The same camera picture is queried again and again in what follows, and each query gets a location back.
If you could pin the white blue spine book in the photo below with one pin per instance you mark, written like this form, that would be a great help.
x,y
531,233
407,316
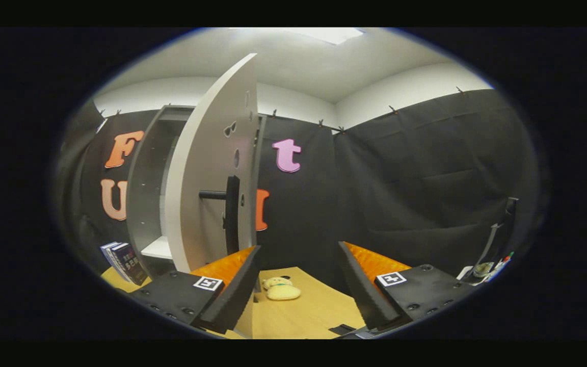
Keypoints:
x,y
107,255

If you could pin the black backdrop cloth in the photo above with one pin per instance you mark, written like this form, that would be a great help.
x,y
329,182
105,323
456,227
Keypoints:
x,y
400,178

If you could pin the dark grey cabinet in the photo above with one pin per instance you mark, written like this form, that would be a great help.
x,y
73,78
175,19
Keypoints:
x,y
148,188

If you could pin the yellow plush toy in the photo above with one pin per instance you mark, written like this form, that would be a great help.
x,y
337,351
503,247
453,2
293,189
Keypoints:
x,y
282,289

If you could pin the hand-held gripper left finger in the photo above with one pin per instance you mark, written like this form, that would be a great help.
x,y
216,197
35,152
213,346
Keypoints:
x,y
240,290

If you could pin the small black flat object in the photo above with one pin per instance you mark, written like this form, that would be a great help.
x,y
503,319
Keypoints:
x,y
343,329

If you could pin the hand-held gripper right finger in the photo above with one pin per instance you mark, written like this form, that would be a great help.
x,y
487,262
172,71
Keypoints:
x,y
362,290

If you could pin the white cabinet door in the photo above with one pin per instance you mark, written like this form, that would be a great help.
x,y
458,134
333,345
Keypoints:
x,y
202,168

